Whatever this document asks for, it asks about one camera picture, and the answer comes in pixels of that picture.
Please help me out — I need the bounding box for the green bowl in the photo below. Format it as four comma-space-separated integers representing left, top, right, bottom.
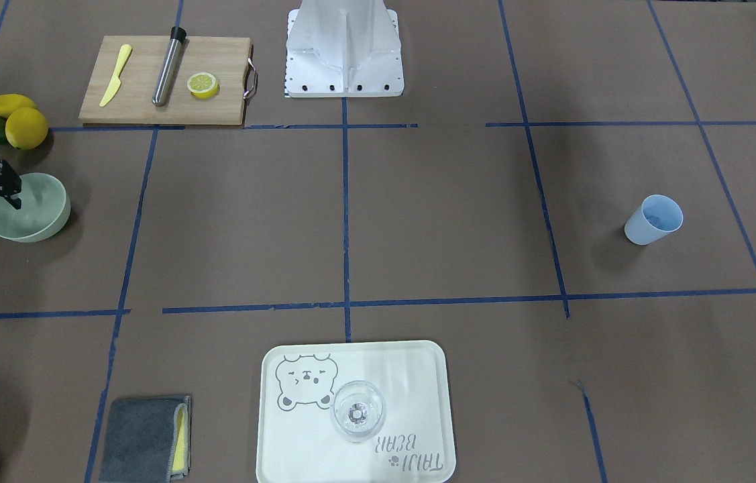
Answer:
0, 173, 71, 244

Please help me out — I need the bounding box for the light blue plastic cup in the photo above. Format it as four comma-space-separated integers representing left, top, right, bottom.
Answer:
624, 195, 684, 246

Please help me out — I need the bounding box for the yellow plastic knife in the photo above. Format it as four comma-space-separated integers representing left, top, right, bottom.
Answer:
99, 44, 133, 107

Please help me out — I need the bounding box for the steel muddler rod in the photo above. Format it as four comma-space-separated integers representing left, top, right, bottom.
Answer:
152, 25, 187, 107

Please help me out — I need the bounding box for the yellow lemon half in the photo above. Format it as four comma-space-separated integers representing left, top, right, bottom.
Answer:
186, 72, 219, 100

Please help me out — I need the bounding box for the wooden cutting board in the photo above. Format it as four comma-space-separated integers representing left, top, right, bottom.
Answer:
79, 36, 253, 125

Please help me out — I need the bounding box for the white bear tray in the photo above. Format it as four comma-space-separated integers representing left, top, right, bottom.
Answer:
256, 340, 457, 482

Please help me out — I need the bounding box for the clear wine glass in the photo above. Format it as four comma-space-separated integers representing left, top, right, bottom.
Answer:
331, 380, 386, 443

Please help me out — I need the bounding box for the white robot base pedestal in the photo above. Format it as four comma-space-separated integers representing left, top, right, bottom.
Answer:
284, 1, 405, 98

